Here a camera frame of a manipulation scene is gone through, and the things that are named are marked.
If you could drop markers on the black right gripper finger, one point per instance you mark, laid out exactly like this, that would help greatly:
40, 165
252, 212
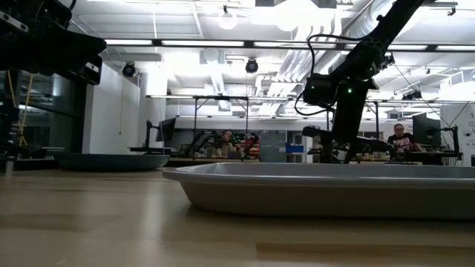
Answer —
350, 152
327, 150

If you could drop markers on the blue round plate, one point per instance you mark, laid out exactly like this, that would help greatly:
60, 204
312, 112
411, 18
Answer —
111, 162

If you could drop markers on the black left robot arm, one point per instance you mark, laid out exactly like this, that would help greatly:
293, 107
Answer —
33, 15

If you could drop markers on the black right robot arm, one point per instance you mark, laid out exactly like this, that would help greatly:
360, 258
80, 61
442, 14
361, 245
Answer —
371, 48

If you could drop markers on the black background robot arm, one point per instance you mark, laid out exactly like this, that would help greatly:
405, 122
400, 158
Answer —
250, 144
200, 142

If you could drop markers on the grey plastic tray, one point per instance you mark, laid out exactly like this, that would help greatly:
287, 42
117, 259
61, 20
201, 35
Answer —
334, 193

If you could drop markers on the blue storage bin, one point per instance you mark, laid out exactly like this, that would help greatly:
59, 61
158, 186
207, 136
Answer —
294, 148

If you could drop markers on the person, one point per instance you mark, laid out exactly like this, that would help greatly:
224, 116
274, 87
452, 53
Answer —
227, 144
401, 140

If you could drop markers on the dark chalkboard panel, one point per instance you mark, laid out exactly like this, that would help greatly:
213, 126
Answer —
272, 145

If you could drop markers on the red white striped flag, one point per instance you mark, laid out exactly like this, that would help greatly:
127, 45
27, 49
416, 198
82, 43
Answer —
254, 146

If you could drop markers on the black computer monitor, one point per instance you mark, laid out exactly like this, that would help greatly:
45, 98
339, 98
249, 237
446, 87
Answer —
166, 130
426, 130

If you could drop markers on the black ceiling spot lamp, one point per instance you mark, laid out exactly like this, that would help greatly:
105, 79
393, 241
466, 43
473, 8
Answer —
128, 69
251, 66

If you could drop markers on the white round pendant lamp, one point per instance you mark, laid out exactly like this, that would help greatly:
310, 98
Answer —
227, 19

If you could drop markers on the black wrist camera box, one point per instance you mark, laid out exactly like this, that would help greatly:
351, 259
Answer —
89, 72

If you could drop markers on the black metal workstation frame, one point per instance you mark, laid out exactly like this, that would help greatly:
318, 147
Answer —
220, 98

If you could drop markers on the black overhead light rail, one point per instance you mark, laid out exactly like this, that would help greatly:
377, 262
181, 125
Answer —
248, 43

